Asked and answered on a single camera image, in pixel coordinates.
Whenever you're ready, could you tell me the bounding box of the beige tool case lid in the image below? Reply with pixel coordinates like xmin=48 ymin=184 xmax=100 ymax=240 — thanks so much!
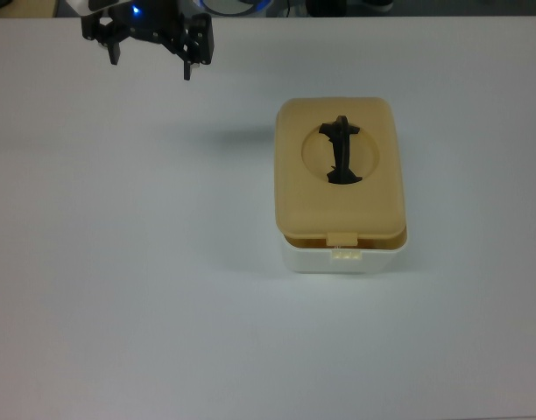
xmin=272 ymin=96 xmax=408 ymax=246

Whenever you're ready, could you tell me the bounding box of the round blue-rimmed object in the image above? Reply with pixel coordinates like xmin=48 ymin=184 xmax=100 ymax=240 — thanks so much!
xmin=199 ymin=0 xmax=273 ymax=17

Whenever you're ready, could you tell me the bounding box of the black lid handle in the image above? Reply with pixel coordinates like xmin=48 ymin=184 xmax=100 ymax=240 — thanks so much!
xmin=318 ymin=115 xmax=364 ymax=186

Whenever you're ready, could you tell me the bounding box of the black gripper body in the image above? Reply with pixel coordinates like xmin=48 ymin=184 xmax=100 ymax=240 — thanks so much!
xmin=117 ymin=0 xmax=187 ymax=44

